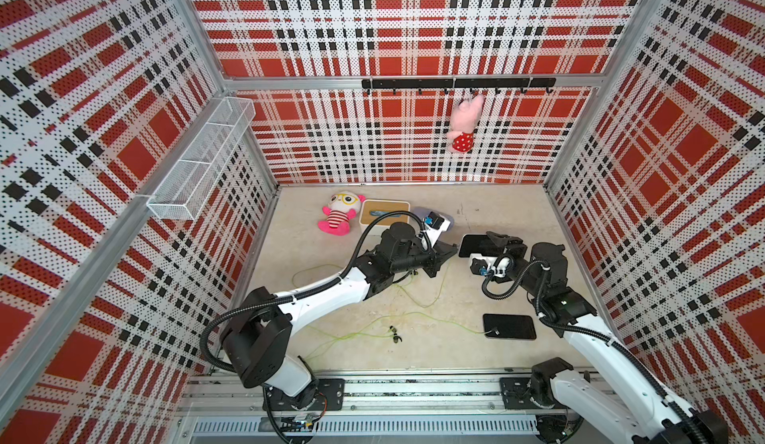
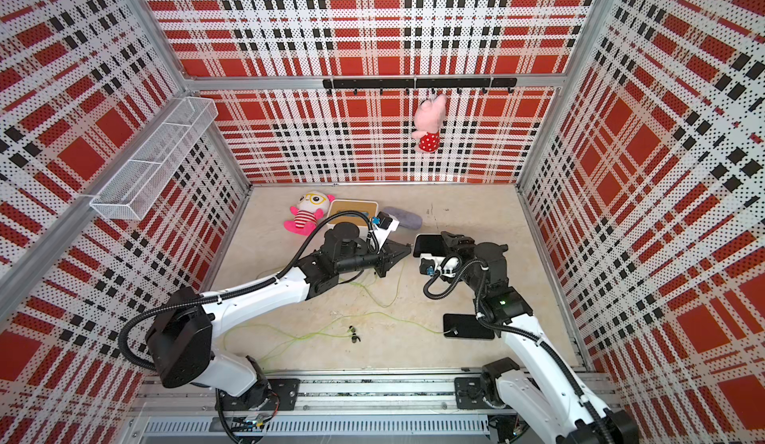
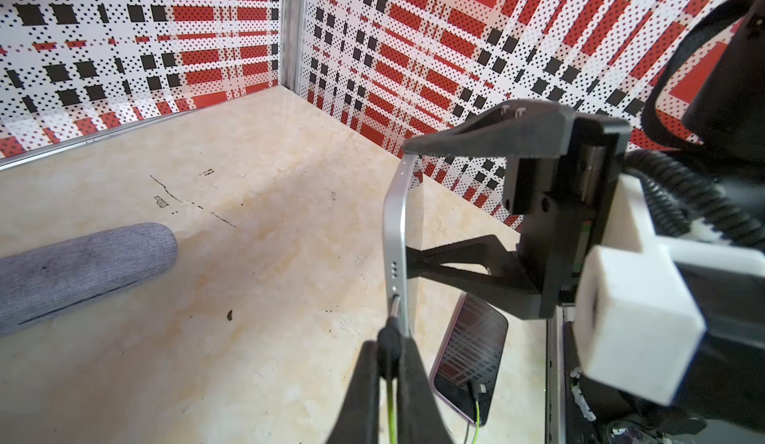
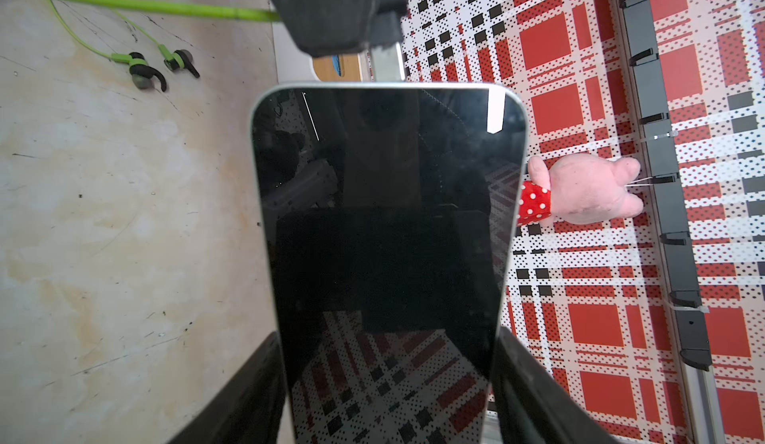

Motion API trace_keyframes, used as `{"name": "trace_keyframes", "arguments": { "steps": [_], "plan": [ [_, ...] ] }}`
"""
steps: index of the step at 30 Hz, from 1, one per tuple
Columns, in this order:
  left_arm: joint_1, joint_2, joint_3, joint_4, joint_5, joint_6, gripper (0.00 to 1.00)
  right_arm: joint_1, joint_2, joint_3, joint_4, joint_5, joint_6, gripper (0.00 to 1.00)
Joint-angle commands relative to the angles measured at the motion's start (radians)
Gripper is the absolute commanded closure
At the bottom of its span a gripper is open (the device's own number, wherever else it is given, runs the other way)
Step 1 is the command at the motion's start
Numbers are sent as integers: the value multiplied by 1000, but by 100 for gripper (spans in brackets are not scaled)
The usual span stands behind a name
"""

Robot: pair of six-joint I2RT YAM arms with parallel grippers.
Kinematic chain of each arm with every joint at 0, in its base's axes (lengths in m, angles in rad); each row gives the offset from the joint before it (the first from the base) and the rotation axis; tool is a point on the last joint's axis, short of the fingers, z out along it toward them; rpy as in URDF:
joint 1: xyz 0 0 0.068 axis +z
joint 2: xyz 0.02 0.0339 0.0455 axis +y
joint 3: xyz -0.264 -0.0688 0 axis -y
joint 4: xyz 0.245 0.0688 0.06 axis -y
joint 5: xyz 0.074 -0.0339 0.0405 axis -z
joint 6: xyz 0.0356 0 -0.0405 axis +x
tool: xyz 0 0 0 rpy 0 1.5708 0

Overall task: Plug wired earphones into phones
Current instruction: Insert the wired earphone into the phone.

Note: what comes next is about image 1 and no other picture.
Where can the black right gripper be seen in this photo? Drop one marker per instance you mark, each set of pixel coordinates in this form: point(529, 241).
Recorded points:
point(513, 246)

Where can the black hook rail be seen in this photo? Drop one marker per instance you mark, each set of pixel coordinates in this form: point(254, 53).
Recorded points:
point(520, 83)

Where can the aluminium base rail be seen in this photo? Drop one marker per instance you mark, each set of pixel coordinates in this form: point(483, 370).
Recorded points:
point(367, 404)

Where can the black smartphone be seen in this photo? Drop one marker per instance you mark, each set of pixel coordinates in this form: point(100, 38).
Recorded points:
point(474, 244)
point(509, 327)

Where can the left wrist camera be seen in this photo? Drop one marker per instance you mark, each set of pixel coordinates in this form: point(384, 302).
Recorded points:
point(435, 225)

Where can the pink striped plush doll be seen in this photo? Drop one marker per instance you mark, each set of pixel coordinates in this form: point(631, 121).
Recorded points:
point(341, 210)

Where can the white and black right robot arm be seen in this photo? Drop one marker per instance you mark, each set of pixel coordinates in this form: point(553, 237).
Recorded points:
point(641, 409)

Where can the white tissue box wooden lid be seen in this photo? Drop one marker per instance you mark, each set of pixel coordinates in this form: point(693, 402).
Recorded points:
point(374, 208)

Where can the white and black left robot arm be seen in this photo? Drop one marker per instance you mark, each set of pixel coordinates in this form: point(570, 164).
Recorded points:
point(252, 340)

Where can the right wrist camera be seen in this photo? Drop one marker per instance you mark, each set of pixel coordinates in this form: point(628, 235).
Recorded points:
point(497, 267)

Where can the white wire mesh basket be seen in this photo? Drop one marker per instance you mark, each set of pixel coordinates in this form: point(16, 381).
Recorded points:
point(183, 193)

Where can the grey fabric case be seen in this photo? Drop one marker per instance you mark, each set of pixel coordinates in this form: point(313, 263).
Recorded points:
point(424, 212)

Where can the pink pig plush toy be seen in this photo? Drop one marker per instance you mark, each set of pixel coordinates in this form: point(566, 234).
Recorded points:
point(463, 123)

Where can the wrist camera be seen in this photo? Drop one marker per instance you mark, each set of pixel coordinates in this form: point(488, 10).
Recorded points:
point(435, 225)
point(497, 267)

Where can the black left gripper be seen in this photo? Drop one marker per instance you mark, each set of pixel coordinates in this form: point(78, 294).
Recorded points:
point(437, 253)

